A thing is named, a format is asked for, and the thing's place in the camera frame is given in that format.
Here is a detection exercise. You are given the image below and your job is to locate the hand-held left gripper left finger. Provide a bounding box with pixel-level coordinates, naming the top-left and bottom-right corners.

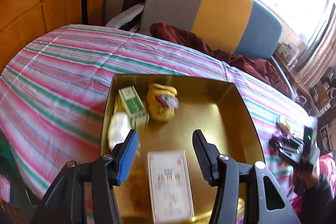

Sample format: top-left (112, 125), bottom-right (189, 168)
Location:
top-left (31, 130), bottom-right (139, 224)

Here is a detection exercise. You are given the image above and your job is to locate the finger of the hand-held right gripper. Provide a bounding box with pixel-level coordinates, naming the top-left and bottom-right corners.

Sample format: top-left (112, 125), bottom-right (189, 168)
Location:
top-left (283, 134), bottom-right (305, 149)
top-left (270, 140), bottom-right (303, 162)

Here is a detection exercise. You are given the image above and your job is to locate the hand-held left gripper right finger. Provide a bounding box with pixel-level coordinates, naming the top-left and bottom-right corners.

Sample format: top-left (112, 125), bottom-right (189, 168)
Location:
top-left (192, 130), bottom-right (302, 224)

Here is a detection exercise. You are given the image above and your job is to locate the purple snack packet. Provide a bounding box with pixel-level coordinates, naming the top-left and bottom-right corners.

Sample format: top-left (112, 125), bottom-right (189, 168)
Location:
top-left (268, 132), bottom-right (283, 146)

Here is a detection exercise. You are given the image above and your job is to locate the white plastic packet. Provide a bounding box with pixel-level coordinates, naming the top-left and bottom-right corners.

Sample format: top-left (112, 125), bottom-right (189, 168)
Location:
top-left (108, 112), bottom-right (139, 151)

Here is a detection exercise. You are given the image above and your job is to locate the gold tin box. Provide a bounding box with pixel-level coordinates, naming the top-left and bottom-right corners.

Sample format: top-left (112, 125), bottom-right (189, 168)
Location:
top-left (100, 74), bottom-right (265, 224)

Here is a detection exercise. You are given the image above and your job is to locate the small green white box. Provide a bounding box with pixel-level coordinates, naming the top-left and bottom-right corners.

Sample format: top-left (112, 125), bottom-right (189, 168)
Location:
top-left (118, 86), bottom-right (150, 130)

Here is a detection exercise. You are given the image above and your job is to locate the yellow knit pouch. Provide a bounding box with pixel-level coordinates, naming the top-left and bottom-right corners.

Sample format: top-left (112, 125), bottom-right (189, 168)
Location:
top-left (146, 83), bottom-right (179, 122)

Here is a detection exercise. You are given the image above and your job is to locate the person's right forearm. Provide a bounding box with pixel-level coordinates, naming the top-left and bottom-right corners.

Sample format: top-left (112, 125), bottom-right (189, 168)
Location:
top-left (297, 173), bottom-right (334, 224)

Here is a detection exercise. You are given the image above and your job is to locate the wooden side shelf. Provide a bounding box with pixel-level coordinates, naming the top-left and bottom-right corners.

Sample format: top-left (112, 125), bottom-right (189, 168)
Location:
top-left (273, 55), bottom-right (315, 109)

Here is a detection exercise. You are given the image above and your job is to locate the cluttered storage rack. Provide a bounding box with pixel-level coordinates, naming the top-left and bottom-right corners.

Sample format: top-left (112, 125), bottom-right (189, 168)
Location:
top-left (310, 67), bottom-right (336, 115)

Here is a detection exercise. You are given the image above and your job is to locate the large white carton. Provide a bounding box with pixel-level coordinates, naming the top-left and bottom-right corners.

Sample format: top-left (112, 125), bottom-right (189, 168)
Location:
top-left (278, 43), bottom-right (298, 62)

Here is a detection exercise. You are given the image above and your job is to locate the patterned curtain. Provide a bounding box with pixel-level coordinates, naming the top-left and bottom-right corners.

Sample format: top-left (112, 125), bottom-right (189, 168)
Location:
top-left (297, 4), bottom-right (336, 85)

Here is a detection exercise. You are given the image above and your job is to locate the maroon cloth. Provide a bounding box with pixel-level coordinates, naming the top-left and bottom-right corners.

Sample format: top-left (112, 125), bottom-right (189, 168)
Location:
top-left (150, 22), bottom-right (290, 96)

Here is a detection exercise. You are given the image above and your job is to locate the striped tablecloth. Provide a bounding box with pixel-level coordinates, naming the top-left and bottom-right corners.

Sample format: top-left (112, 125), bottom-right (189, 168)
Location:
top-left (0, 24), bottom-right (319, 203)

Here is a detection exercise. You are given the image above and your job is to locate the grey yellow blue sofa chair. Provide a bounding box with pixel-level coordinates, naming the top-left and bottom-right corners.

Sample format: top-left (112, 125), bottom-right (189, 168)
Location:
top-left (104, 0), bottom-right (298, 98)

